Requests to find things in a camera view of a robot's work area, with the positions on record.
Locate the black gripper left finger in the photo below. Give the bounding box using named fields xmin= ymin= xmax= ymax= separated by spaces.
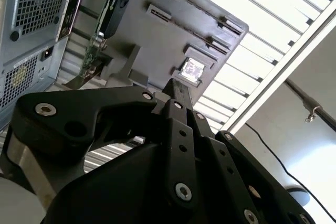
xmin=5 ymin=78 xmax=201 ymax=210

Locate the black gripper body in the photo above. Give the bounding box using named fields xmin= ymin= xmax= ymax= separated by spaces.
xmin=39 ymin=141 xmax=245 ymax=224

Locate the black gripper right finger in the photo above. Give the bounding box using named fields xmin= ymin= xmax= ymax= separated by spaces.
xmin=181 ymin=82 xmax=316 ymax=224

